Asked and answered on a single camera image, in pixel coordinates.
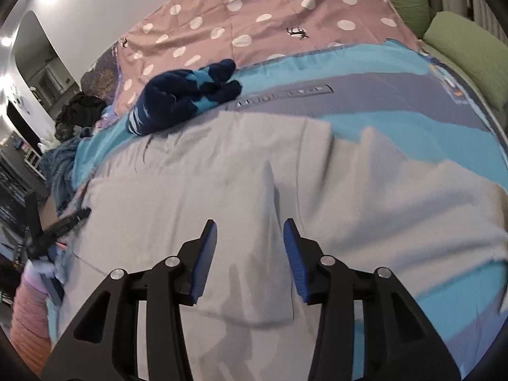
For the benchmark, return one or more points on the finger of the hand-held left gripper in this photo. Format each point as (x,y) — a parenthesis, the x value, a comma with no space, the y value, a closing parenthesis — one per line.
(69,222)

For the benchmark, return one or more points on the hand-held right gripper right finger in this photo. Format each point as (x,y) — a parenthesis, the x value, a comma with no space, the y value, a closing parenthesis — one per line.
(295,262)

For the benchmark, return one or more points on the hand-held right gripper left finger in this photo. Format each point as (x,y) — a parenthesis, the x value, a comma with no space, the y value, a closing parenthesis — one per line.
(203,262)

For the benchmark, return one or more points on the light grey garment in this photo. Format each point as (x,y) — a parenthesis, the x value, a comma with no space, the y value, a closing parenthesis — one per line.
(198,190)

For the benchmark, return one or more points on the dark clothes pile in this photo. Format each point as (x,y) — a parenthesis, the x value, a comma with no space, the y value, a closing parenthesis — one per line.
(77,115)

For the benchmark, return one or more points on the blue denim cloth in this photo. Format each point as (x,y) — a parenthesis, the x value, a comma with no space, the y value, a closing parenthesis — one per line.
(63,170)

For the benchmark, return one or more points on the white shelf unit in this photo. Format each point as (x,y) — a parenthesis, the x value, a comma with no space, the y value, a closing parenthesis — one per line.
(33,162)

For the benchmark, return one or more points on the navy star-printed garment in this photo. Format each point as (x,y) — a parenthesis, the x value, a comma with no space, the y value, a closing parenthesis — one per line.
(166,95)

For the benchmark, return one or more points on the blue and grey blanket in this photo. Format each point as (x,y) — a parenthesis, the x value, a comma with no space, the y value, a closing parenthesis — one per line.
(377,103)

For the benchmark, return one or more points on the pink polka dot sheet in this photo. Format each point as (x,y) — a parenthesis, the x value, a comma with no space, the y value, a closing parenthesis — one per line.
(258,0)

